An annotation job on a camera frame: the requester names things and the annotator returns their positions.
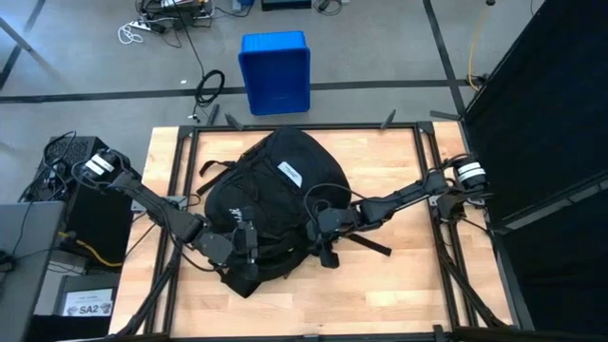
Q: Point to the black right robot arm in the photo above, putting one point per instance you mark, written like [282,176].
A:
[408,195]

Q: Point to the black equipment case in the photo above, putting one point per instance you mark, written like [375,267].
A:
[85,280]

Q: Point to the grey metal table leg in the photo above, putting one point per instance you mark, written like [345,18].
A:
[14,34]

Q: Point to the black backpack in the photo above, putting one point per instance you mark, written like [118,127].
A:
[271,199]

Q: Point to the black metal table frame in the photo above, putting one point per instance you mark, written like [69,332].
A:
[380,127]

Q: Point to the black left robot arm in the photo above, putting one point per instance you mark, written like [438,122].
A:
[157,209]

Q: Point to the black partition panel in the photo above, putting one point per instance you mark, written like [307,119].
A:
[546,95]

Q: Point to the white SA2 label sign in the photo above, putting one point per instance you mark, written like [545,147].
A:
[88,304]

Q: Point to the grey desk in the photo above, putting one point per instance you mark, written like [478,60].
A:
[28,266]

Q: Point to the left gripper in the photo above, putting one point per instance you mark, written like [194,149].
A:
[233,247]

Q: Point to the black flat device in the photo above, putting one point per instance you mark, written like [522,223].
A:
[285,4]

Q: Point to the black computer tower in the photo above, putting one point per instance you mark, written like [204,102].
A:
[100,218]

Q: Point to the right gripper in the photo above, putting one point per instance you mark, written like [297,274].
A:
[332,223]

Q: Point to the blue plastic bin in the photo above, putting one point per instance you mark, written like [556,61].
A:
[275,71]

